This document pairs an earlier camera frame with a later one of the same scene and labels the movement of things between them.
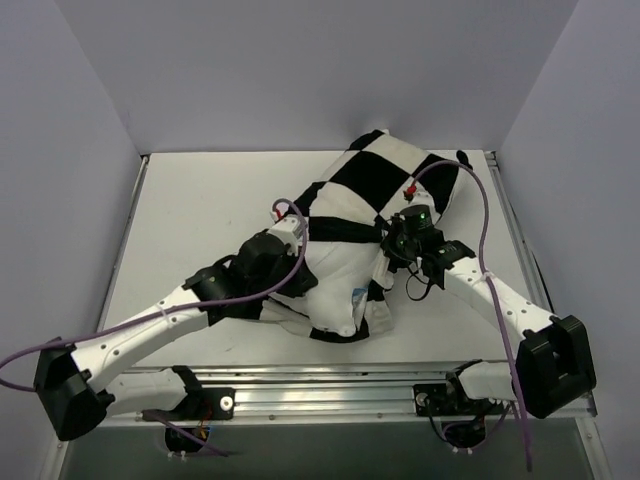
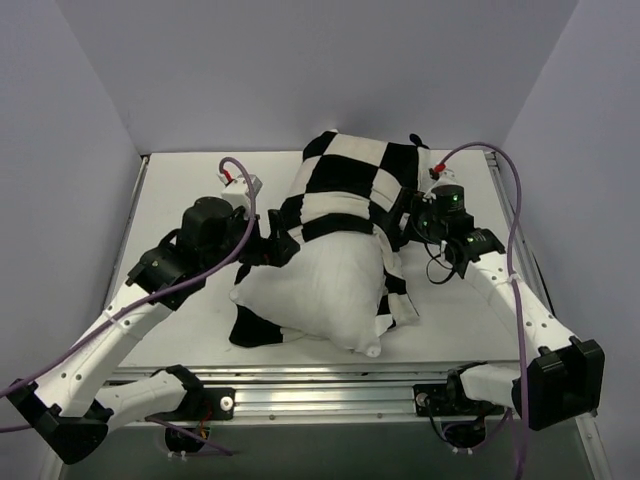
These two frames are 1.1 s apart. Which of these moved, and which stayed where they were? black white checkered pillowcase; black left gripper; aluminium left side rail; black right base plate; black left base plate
Moved: black white checkered pillowcase; black left gripper
Stayed: black left base plate; aluminium left side rail; black right base plate
